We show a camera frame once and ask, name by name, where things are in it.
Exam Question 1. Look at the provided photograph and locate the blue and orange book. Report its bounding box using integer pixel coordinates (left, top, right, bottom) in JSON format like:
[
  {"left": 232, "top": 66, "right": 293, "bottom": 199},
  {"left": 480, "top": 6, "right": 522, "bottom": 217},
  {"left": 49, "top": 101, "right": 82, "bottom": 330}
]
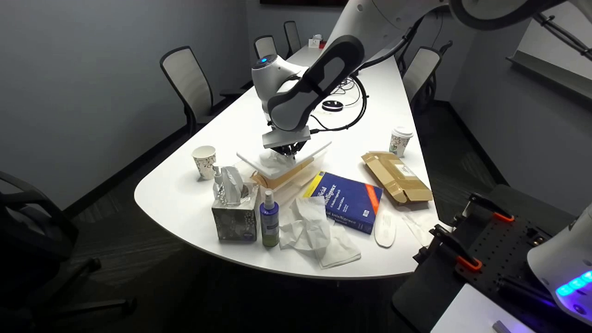
[{"left": 304, "top": 173, "right": 384, "bottom": 236}]

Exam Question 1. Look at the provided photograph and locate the white tissue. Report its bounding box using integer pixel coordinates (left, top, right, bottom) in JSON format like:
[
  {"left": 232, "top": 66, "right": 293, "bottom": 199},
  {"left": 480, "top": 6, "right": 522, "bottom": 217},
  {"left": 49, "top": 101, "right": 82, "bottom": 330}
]
[{"left": 258, "top": 151, "right": 297, "bottom": 177}]

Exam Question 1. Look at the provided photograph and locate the black perforated mounting board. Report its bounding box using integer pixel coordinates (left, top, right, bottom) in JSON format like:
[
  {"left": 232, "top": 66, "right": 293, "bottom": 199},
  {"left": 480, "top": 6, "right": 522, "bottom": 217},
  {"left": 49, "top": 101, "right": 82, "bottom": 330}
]
[{"left": 393, "top": 210, "right": 592, "bottom": 333}]

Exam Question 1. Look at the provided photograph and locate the blue spray bottle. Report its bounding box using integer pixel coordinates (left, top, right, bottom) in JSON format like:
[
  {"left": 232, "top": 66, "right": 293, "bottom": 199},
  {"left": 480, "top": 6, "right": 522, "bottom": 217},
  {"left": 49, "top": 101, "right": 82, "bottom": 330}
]
[{"left": 260, "top": 191, "right": 280, "bottom": 249}]

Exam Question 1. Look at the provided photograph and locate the white robot base blue light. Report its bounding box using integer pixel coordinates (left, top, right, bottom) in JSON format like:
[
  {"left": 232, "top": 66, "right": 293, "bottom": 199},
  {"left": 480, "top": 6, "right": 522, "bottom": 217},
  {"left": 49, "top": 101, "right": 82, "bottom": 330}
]
[{"left": 528, "top": 206, "right": 592, "bottom": 326}]

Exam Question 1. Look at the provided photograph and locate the white lidded coffee cup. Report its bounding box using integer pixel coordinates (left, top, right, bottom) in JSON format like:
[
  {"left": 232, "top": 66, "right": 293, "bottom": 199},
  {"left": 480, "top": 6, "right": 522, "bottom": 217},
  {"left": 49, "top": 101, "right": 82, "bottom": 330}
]
[{"left": 389, "top": 128, "right": 413, "bottom": 158}]

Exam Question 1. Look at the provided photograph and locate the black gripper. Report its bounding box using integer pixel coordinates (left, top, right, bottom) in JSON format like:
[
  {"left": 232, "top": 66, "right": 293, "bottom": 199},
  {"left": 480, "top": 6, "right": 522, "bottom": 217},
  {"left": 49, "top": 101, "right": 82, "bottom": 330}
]
[{"left": 263, "top": 128, "right": 312, "bottom": 156}]

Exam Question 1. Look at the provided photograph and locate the grey office chair right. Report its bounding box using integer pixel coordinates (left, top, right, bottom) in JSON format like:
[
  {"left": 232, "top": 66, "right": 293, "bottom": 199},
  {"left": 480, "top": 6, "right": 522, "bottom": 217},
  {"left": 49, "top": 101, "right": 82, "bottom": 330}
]
[{"left": 254, "top": 36, "right": 278, "bottom": 58}]

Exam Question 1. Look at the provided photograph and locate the grey office chair middle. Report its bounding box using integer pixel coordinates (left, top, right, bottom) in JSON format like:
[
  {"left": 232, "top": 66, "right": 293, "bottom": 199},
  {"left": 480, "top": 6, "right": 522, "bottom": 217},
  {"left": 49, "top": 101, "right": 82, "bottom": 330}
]
[{"left": 404, "top": 49, "right": 443, "bottom": 103}]

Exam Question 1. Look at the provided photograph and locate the grey office chair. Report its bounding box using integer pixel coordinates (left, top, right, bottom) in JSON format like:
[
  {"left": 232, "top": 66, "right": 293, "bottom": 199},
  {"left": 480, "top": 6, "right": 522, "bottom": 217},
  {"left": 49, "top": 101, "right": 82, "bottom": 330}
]
[
  {"left": 404, "top": 49, "right": 443, "bottom": 103},
  {"left": 254, "top": 36, "right": 278, "bottom": 58}
]

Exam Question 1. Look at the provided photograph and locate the black clamp orange handle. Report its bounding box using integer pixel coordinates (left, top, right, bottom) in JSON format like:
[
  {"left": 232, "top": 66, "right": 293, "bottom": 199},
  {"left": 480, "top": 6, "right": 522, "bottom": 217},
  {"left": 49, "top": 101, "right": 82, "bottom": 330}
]
[{"left": 413, "top": 225, "right": 484, "bottom": 273}]

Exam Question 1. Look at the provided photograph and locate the black office chair foreground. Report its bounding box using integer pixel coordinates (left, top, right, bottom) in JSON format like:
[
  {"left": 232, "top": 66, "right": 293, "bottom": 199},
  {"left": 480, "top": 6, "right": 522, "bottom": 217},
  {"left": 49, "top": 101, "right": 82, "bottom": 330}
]
[{"left": 0, "top": 173, "right": 138, "bottom": 333}]

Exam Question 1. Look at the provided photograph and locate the black cable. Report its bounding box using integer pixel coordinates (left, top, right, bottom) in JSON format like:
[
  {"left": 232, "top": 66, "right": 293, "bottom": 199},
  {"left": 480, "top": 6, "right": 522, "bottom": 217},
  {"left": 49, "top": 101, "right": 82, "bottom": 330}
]
[{"left": 308, "top": 73, "right": 373, "bottom": 136}]

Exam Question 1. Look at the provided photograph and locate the black mesh office chair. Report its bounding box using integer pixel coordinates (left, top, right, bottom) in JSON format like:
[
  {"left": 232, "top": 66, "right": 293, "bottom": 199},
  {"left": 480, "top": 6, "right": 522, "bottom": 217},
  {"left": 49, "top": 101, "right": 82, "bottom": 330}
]
[{"left": 160, "top": 47, "right": 213, "bottom": 134}]

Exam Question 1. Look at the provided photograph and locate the grey patterned tissue box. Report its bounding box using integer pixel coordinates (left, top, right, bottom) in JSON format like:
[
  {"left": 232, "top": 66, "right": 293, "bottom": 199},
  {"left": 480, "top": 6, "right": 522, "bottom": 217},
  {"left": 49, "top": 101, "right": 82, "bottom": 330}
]
[{"left": 212, "top": 167, "right": 258, "bottom": 243}]

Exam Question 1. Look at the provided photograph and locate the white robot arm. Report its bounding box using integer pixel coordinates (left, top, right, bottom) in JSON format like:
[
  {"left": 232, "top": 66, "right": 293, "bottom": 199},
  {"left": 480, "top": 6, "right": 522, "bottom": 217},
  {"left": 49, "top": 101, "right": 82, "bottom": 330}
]
[{"left": 252, "top": 0, "right": 592, "bottom": 156}]

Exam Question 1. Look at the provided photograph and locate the round black speaker puck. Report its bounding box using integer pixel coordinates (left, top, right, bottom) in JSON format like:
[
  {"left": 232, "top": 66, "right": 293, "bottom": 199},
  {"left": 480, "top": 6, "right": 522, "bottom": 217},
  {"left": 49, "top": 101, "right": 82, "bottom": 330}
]
[{"left": 323, "top": 101, "right": 345, "bottom": 114}]

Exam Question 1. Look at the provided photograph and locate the small paper cup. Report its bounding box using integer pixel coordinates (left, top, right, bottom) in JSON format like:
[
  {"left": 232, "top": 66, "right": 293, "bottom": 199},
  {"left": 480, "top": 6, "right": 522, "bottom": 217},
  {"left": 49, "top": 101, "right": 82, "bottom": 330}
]
[{"left": 193, "top": 147, "right": 217, "bottom": 182}]

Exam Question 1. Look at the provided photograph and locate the white paper sheet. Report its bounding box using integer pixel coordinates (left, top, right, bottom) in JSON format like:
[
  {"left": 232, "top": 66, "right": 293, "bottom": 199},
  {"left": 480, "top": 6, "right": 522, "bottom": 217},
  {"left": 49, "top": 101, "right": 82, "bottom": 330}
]
[{"left": 430, "top": 284, "right": 535, "bottom": 333}]

